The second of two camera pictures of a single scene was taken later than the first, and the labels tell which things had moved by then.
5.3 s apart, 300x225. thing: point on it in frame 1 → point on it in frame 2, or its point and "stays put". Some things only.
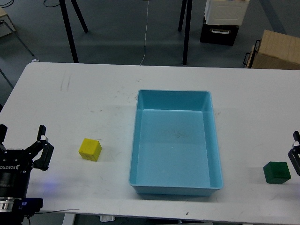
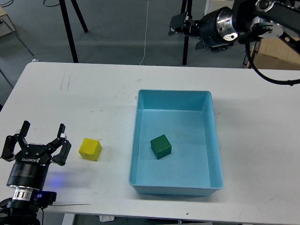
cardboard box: (274, 50) stays put
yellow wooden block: (90, 149) stays put
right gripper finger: (294, 153) → (216, 30)
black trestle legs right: (188, 17) stays put
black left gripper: (16, 164) → (28, 170)
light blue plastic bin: (174, 149) stays put
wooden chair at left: (6, 27) stays put
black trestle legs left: (65, 14) stays put
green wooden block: (276, 172) → (161, 146)
